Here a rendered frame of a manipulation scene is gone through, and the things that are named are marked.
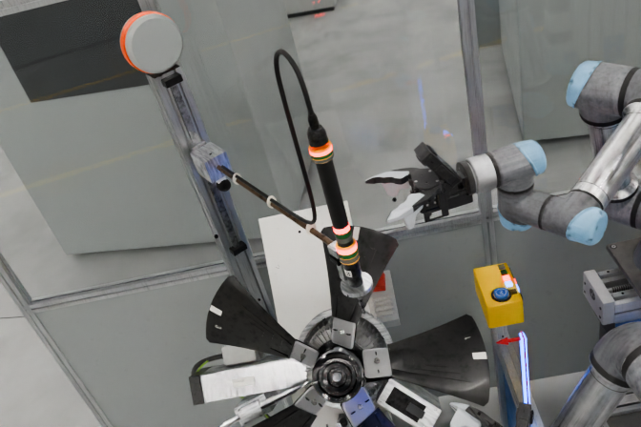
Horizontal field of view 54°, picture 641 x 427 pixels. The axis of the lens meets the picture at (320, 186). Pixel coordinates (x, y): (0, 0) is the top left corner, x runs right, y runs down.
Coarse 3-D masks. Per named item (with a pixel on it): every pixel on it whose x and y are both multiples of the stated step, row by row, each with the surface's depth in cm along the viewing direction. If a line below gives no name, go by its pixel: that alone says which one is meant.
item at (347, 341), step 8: (336, 320) 156; (344, 320) 153; (336, 328) 155; (344, 328) 152; (352, 328) 150; (336, 336) 155; (344, 336) 152; (352, 336) 149; (344, 344) 151; (352, 344) 149
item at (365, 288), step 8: (336, 240) 135; (328, 248) 135; (336, 256) 134; (336, 264) 134; (344, 280) 137; (368, 280) 136; (344, 288) 135; (352, 288) 135; (360, 288) 134; (368, 288) 134; (352, 296) 134; (360, 296) 134
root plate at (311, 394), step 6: (312, 390) 150; (306, 396) 150; (312, 396) 151; (318, 396) 152; (300, 402) 150; (306, 402) 151; (318, 402) 153; (324, 402) 155; (300, 408) 151; (306, 408) 152; (312, 408) 153; (318, 408) 154
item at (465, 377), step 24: (432, 336) 154; (456, 336) 153; (480, 336) 152; (408, 360) 149; (432, 360) 148; (456, 360) 148; (480, 360) 148; (432, 384) 145; (456, 384) 145; (480, 384) 145
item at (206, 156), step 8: (200, 144) 178; (208, 144) 178; (192, 152) 176; (200, 152) 175; (208, 152) 174; (216, 152) 173; (224, 152) 173; (200, 160) 172; (208, 160) 171; (216, 160) 172; (224, 160) 174; (200, 168) 175; (208, 168) 172; (216, 168) 173; (208, 176) 174; (216, 176) 174
